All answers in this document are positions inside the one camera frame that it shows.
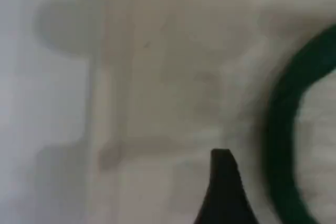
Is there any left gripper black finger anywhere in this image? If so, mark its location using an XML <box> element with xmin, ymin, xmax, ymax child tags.
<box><xmin>193</xmin><ymin>148</ymin><xmax>259</xmax><ymax>224</ymax></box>

